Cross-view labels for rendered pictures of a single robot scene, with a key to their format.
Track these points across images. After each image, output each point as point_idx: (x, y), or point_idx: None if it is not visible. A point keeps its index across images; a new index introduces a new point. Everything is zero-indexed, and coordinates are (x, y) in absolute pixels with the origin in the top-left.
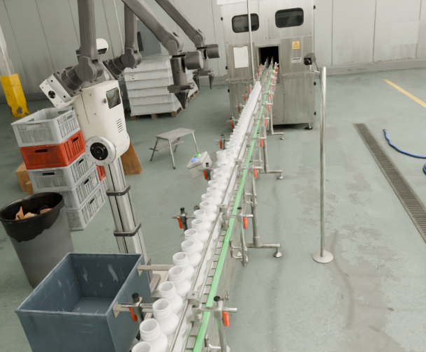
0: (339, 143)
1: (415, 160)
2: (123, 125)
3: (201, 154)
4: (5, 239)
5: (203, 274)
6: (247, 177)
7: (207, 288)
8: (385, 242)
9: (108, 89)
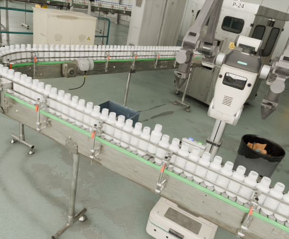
0: None
1: None
2: (232, 104)
3: (202, 144)
4: None
5: (64, 111)
6: (197, 195)
7: (65, 119)
8: None
9: (231, 72)
